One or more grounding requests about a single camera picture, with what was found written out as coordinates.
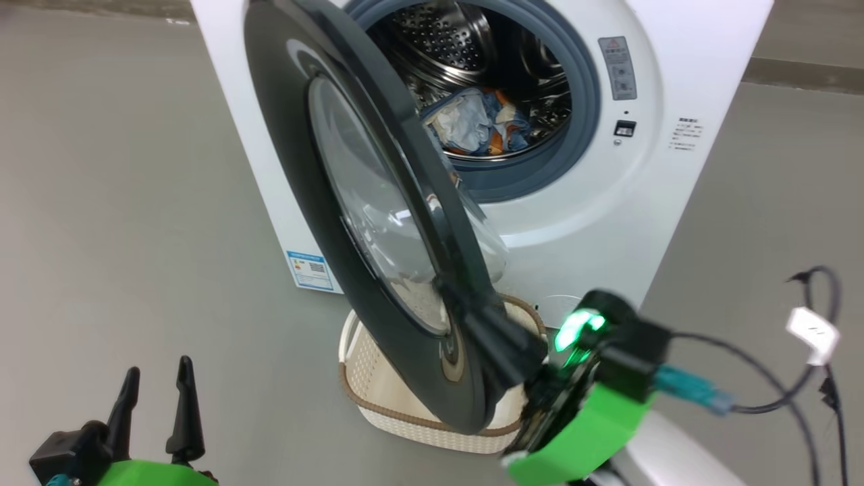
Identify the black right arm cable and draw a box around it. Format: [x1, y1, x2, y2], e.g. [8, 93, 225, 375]
[668, 267, 848, 486]

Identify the white cable tag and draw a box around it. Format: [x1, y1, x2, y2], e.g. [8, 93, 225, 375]
[786, 307, 840, 365]

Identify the teal cable connector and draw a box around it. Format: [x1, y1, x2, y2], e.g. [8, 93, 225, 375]
[653, 364, 736, 416]

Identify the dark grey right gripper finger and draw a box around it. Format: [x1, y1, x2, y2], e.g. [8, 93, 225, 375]
[435, 277, 549, 390]

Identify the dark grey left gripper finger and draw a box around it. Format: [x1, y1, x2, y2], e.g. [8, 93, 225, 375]
[166, 356, 205, 464]
[108, 367, 140, 461]

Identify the white washing machine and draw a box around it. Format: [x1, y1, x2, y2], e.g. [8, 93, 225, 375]
[190, 0, 775, 329]

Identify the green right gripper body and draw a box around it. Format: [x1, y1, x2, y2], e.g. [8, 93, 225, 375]
[503, 307, 655, 486]

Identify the dark round washer door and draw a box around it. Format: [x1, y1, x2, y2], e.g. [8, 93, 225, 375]
[243, 0, 549, 436]

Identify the steel washer drum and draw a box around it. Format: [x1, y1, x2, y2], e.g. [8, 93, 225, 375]
[368, 0, 573, 163]

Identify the blue energy label sticker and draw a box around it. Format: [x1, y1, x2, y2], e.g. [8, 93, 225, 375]
[286, 250, 335, 292]

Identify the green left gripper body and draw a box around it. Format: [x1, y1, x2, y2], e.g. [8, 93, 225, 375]
[94, 460, 218, 486]

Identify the grey rubber door gasket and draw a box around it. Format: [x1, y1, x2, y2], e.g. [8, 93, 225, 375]
[344, 0, 601, 203]

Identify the cream perforated laundry basket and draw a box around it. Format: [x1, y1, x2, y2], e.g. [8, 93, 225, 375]
[339, 294, 547, 454]

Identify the grey warning sticker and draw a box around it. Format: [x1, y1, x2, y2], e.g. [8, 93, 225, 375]
[598, 36, 637, 101]

